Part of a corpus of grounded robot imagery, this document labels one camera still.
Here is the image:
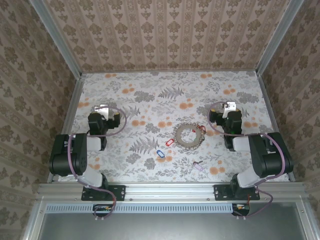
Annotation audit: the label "grey metal sheet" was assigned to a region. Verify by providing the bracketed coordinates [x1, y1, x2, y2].
[39, 212, 305, 240]

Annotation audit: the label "white slotted cable duct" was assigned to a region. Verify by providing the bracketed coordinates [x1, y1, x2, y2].
[46, 202, 251, 214]

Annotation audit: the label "black cable connector box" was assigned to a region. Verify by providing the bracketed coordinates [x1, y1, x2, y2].
[92, 203, 114, 217]
[231, 203, 251, 216]

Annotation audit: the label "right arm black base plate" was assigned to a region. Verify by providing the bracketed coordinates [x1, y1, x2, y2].
[213, 184, 261, 202]

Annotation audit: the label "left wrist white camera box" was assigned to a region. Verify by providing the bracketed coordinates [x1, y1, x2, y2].
[93, 104, 111, 120]

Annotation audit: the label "metal disc with many keyrings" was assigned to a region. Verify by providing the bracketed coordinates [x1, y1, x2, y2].
[173, 121, 208, 152]

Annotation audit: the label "aluminium frame post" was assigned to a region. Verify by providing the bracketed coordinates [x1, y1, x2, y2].
[28, 0, 83, 78]
[255, 0, 306, 76]

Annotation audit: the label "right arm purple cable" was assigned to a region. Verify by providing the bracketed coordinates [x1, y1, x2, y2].
[208, 101, 288, 221]

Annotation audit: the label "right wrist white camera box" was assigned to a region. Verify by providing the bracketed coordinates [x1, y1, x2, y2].
[223, 101, 237, 113]

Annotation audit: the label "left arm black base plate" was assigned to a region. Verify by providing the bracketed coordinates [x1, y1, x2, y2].
[81, 184, 126, 202]

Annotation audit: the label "aluminium table end rail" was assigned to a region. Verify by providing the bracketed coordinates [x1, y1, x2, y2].
[82, 69, 258, 75]

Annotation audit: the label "pink key tag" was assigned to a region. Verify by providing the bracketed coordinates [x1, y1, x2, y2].
[192, 161, 206, 173]

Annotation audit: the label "aluminium mounting rail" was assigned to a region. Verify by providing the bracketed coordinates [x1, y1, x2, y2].
[37, 182, 307, 202]

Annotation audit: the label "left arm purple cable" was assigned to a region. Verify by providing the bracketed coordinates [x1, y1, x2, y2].
[67, 106, 128, 221]

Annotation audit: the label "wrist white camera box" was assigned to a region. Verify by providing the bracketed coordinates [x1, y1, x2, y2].
[223, 101, 237, 113]
[93, 104, 111, 120]

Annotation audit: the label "aluminium table side rail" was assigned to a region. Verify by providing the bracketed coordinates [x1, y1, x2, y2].
[46, 73, 87, 183]
[256, 71, 296, 183]

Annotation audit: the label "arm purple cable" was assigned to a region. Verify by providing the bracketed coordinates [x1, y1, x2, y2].
[67, 106, 128, 221]
[208, 101, 288, 221]

